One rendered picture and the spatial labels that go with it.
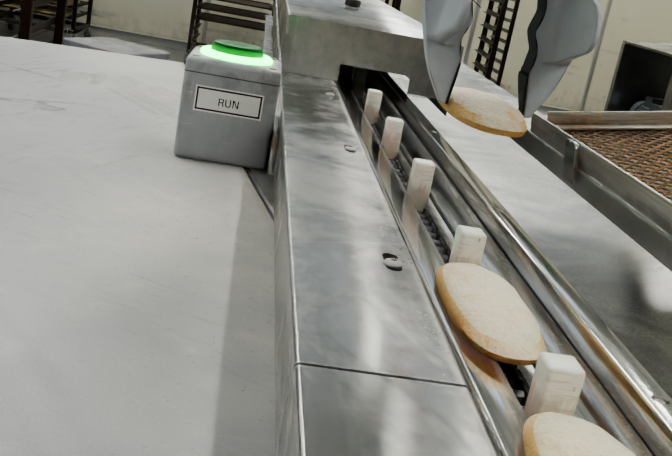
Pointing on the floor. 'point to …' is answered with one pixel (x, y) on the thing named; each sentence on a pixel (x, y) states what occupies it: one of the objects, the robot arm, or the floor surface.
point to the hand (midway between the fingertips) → (485, 81)
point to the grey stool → (115, 46)
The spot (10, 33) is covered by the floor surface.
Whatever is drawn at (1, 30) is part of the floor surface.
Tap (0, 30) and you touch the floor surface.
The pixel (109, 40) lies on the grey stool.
